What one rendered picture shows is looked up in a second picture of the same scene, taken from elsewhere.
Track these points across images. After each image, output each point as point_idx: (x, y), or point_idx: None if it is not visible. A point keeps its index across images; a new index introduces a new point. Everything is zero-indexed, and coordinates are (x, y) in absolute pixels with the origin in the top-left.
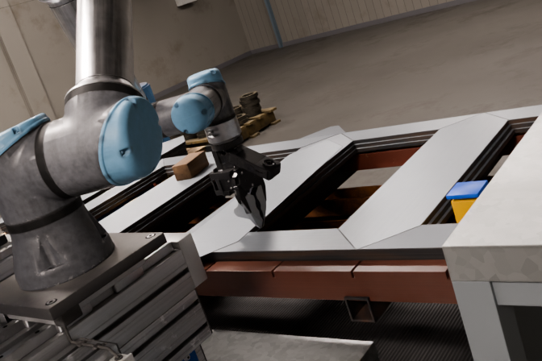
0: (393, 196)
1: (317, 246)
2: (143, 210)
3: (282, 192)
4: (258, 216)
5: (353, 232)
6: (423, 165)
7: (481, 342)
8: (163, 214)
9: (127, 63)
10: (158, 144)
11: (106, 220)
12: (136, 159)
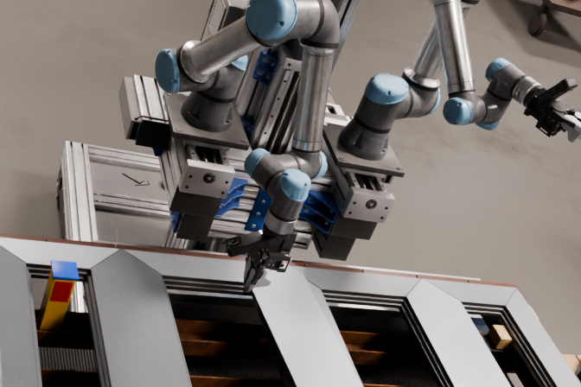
0: (149, 312)
1: (159, 256)
2: (443, 339)
3: (289, 342)
4: (244, 278)
5: (142, 268)
6: (158, 361)
7: None
8: (423, 348)
9: (196, 53)
10: (166, 84)
11: (469, 329)
12: (155, 70)
